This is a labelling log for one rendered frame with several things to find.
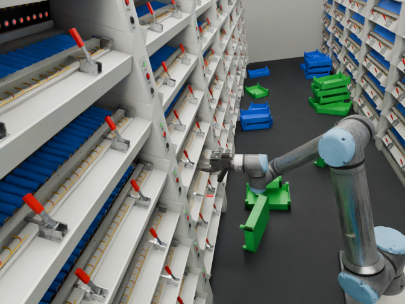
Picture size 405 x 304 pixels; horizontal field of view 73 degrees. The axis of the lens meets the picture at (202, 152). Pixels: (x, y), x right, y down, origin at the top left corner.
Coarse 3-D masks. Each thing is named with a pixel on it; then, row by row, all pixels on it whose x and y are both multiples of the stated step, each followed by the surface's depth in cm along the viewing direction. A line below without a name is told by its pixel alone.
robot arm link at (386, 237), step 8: (376, 232) 120; (384, 232) 119; (392, 232) 119; (376, 240) 116; (384, 240) 116; (392, 240) 115; (400, 240) 115; (384, 248) 113; (392, 248) 112; (400, 248) 111; (384, 256) 112; (392, 256) 112; (400, 256) 112; (392, 264) 111; (400, 264) 113; (400, 272) 118
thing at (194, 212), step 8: (208, 144) 166; (216, 144) 165; (208, 152) 166; (200, 176) 147; (208, 176) 148; (200, 184) 142; (200, 192) 137; (192, 200) 132; (192, 208) 128; (192, 216) 124
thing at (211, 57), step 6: (210, 48) 203; (216, 48) 202; (204, 54) 193; (210, 54) 202; (216, 54) 205; (204, 60) 166; (210, 60) 189; (216, 60) 190; (204, 66) 176; (210, 66) 182; (216, 66) 188; (210, 72) 169; (210, 78) 165
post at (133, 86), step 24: (72, 0) 66; (96, 0) 65; (120, 0) 66; (120, 24) 67; (144, 48) 78; (144, 96) 77; (144, 144) 87; (168, 192) 97; (192, 240) 115; (192, 264) 118
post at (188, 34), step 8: (192, 16) 130; (192, 24) 130; (184, 32) 133; (192, 32) 132; (184, 40) 135; (192, 40) 134; (200, 48) 143; (200, 56) 142; (200, 64) 141; (192, 72) 143; (200, 72) 143; (200, 80) 145; (208, 112) 155; (208, 136) 164; (224, 200) 193; (224, 208) 194
